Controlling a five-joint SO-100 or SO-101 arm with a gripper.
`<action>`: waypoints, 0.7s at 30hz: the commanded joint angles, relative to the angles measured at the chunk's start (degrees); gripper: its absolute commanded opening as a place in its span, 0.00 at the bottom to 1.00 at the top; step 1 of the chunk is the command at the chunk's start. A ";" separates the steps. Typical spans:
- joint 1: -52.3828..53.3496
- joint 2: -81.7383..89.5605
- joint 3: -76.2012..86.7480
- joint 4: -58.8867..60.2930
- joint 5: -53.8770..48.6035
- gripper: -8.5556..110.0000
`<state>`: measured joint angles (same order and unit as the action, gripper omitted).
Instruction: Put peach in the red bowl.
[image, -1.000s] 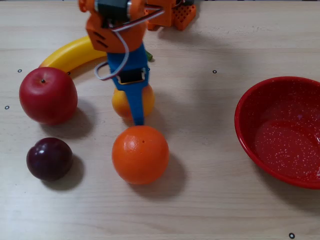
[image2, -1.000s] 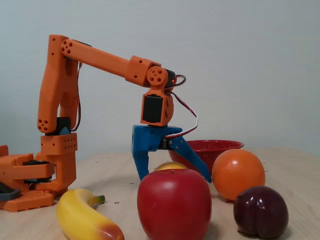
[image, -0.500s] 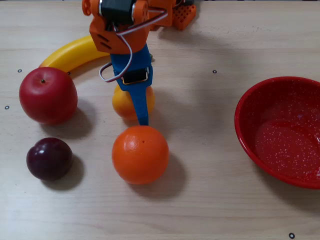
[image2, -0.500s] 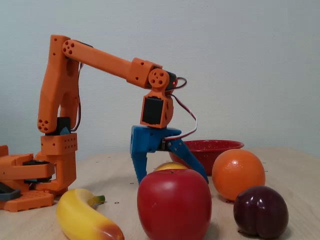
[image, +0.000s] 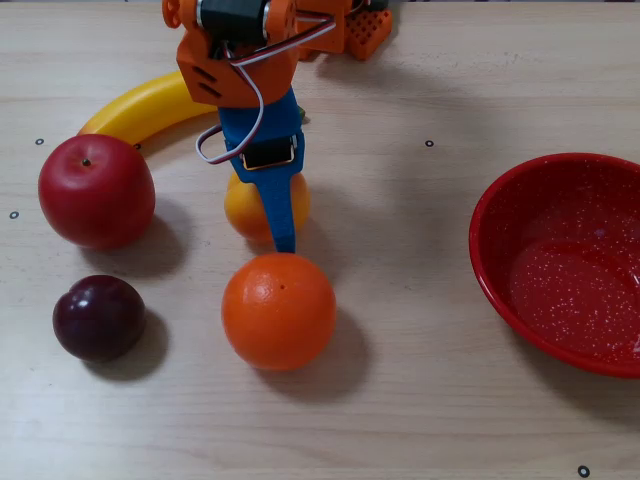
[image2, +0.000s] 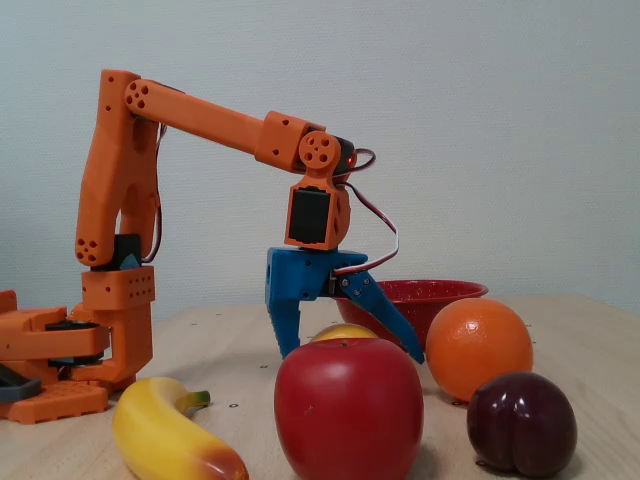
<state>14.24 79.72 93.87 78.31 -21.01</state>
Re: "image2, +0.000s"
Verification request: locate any red speckled bowl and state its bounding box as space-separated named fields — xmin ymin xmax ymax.
xmin=334 ymin=279 xmax=490 ymax=351

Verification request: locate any red white gripper servo cable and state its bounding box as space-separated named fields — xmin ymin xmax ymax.
xmin=339 ymin=148 xmax=400 ymax=277

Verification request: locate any dark grey table clamp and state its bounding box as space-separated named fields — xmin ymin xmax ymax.
xmin=0 ymin=363 xmax=42 ymax=404

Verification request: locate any orange fruit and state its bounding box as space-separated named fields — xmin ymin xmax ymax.
xmin=425 ymin=297 xmax=534 ymax=403

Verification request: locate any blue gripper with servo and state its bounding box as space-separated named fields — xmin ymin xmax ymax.
xmin=265 ymin=247 xmax=426 ymax=365

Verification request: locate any yellow banana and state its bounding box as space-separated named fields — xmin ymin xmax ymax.
xmin=111 ymin=376 xmax=250 ymax=480

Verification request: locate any orange robot base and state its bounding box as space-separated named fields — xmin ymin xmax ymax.
xmin=0 ymin=289 xmax=111 ymax=425

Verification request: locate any red apple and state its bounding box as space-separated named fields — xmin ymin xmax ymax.
xmin=273 ymin=337 xmax=425 ymax=480

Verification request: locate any dark purple plum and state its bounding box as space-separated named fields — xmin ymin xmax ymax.
xmin=466 ymin=370 xmax=579 ymax=479

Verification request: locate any yellow orange peach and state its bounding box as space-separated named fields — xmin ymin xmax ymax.
xmin=309 ymin=322 xmax=380 ymax=344

